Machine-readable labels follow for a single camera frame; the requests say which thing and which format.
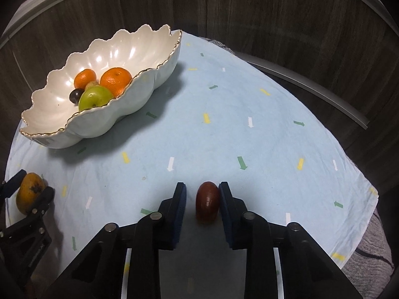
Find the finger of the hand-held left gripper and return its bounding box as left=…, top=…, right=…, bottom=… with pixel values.
left=0, top=169, right=28, bottom=198
left=29, top=186, right=56, bottom=222

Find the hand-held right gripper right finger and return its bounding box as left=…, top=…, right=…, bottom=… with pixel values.
left=218, top=181, right=364, bottom=299

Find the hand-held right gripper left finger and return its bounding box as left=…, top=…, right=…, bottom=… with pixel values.
left=47, top=181, right=188, bottom=299

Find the yellow mango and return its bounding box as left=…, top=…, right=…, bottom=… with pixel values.
left=16, top=172, right=47, bottom=215

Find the red jujube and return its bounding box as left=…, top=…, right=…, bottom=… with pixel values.
left=195, top=181, right=220, bottom=223

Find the dark purple plum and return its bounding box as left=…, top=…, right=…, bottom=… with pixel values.
left=69, top=88, right=85, bottom=105

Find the green apple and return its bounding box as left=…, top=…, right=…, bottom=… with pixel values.
left=78, top=86, right=114, bottom=112

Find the small orange mandarin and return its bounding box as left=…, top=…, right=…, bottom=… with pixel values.
left=74, top=69, right=97, bottom=90

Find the large orange mandarin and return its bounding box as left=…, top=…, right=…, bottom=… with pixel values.
left=100, top=67, right=133, bottom=98

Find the white scalloped ceramic bowl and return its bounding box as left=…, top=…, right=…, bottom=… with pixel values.
left=19, top=24, right=182, bottom=149

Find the light blue patterned tablecloth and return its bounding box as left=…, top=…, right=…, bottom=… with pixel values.
left=4, top=30, right=379, bottom=299

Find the dark wood kitchen cabinet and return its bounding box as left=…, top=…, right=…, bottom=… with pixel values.
left=0, top=0, right=399, bottom=212

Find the aluminium cabinet rail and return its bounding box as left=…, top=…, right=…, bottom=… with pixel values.
left=237, top=51, right=376, bottom=130

